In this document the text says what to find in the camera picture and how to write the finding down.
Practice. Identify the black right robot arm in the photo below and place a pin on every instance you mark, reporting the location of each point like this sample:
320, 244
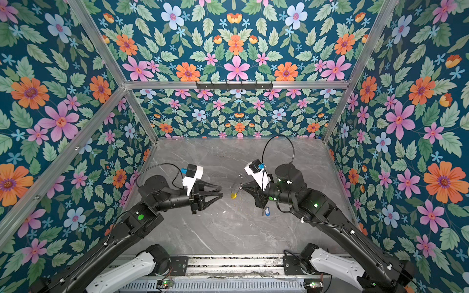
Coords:
368, 268

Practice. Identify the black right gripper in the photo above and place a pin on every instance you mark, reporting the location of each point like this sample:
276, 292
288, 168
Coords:
258, 195

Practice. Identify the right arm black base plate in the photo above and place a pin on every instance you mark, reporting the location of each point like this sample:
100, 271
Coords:
298, 264

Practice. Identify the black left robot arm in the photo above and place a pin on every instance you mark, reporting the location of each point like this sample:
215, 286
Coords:
133, 226

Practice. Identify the large black yellow keyring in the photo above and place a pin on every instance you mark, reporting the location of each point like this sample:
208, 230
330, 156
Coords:
236, 187

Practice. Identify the white ventilation grille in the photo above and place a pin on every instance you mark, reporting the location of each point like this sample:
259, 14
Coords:
215, 286

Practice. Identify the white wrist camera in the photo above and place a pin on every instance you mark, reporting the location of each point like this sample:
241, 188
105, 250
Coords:
257, 170
190, 175

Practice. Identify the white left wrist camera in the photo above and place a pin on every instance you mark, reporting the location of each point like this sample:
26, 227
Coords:
190, 175

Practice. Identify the black wall hook rack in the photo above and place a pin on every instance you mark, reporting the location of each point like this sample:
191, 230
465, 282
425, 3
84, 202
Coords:
225, 85

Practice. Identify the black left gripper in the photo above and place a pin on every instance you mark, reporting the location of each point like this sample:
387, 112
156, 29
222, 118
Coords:
196, 196

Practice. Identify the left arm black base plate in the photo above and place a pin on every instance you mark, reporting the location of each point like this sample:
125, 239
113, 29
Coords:
176, 266

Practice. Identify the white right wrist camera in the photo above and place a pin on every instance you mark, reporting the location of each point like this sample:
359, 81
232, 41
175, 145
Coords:
257, 170

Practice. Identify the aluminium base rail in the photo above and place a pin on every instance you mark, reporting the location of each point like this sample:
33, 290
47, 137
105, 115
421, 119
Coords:
270, 266

